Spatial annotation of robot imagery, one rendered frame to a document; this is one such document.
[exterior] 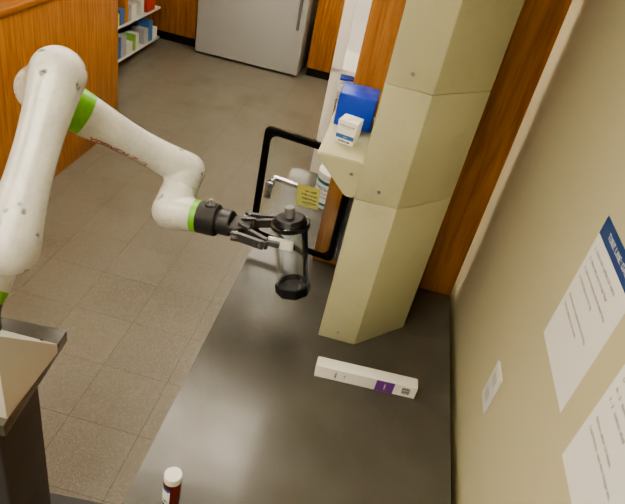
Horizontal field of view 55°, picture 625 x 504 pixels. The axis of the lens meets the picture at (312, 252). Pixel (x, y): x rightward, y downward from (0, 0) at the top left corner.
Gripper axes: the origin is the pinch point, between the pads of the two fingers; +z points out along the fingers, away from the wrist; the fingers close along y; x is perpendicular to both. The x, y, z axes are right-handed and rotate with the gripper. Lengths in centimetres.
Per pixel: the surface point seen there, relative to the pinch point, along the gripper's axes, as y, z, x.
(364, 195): -3.7, 18.9, -18.4
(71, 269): 96, -138, 108
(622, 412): -71, 64, -27
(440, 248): 36, 43, 14
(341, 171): -4.2, 12.3, -23.8
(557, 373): -50, 62, -14
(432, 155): 1.2, 33.0, -30.1
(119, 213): 157, -144, 105
